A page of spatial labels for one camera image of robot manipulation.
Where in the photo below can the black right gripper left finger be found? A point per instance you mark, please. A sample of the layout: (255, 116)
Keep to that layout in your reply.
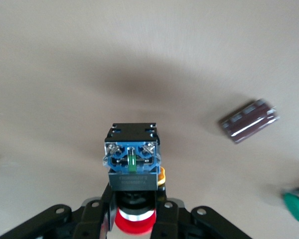
(94, 219)

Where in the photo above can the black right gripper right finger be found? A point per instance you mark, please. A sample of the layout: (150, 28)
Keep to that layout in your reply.
(168, 219)

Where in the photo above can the red push button switch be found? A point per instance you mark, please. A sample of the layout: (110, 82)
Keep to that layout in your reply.
(132, 179)

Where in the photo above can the dark maroon cylindrical capacitor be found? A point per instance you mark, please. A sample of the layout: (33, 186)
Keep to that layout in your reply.
(249, 122)

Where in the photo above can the green push button switch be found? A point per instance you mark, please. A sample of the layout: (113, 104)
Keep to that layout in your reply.
(295, 206)

